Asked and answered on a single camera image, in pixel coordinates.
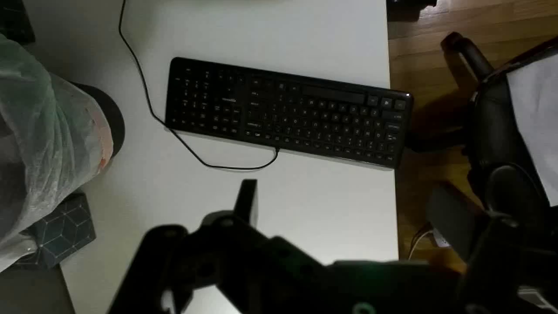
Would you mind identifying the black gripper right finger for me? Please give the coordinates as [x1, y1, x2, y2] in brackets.
[199, 178, 275, 259]

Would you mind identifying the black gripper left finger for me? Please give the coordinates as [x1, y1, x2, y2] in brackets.
[106, 224, 195, 314]

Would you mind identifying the black computer keyboard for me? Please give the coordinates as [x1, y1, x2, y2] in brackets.
[164, 56, 415, 171]

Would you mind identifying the teal patterned tissue box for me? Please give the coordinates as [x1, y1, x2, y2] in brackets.
[15, 191, 97, 271]
[0, 0, 36, 46]

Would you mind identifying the black waste bin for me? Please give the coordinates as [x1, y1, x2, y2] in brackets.
[73, 82, 127, 163]

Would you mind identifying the translucent plastic bin liner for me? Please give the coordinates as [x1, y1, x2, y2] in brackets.
[0, 34, 113, 274]

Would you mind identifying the black office chair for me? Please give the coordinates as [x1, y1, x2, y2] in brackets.
[406, 30, 558, 314]

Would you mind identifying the white cloth on chair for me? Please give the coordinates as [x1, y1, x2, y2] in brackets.
[504, 51, 558, 210]

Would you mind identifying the black keyboard cable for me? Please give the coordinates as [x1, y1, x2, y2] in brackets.
[117, 0, 282, 173]

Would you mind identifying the white floor cable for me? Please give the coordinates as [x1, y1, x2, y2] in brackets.
[406, 227, 439, 262]

